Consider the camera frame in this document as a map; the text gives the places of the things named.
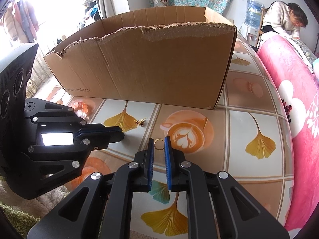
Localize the pink orange bead bracelet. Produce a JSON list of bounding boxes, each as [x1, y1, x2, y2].
[[73, 101, 91, 119]]

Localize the small gold bow charm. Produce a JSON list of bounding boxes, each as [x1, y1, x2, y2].
[[134, 118, 146, 127]]

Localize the gold ring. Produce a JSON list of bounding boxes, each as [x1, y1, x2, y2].
[[153, 138, 165, 151]]

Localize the white fluffy robe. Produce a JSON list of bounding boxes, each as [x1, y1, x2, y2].
[[1, 177, 69, 219]]

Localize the patterned ginkgo coffee tablecloth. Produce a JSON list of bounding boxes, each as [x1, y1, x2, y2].
[[36, 35, 294, 238]]

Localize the green fuzzy collar with button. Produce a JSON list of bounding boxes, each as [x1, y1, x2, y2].
[[1, 202, 41, 238]]

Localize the brown cardboard box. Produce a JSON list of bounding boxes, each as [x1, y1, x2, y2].
[[44, 6, 237, 109]]

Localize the hanging clothes by window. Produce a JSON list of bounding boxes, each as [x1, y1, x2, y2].
[[78, 0, 102, 30]]

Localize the pink floral blanket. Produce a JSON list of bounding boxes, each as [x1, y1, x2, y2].
[[257, 32, 318, 235]]

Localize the wooden chair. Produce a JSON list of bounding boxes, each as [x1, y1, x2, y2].
[[256, 8, 267, 48]]

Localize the water dispenser with bottle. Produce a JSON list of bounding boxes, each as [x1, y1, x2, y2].
[[239, 0, 264, 47]]

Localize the woman in white sweater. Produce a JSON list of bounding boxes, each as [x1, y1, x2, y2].
[[262, 1, 308, 39]]

